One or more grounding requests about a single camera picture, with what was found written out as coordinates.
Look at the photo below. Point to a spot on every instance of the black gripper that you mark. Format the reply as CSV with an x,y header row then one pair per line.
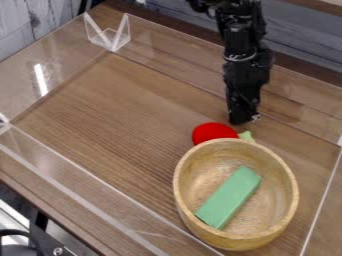
x,y
246,74

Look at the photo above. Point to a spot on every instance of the red plush strawberry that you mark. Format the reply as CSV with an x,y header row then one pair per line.
x,y
214,130

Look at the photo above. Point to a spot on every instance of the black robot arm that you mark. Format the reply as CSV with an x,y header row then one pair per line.
x,y
240,21

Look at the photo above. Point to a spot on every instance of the wooden bowl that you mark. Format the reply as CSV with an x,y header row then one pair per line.
x,y
204,169

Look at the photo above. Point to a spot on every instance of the green rectangular block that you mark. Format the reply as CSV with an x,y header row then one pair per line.
x,y
225,202

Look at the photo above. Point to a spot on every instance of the clear acrylic tray wall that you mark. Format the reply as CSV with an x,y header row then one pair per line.
x,y
99,124

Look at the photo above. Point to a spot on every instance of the clear acrylic corner bracket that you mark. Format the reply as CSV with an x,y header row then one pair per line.
x,y
109,38

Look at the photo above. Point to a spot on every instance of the black metal table frame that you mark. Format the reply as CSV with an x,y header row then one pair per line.
x,y
55,241

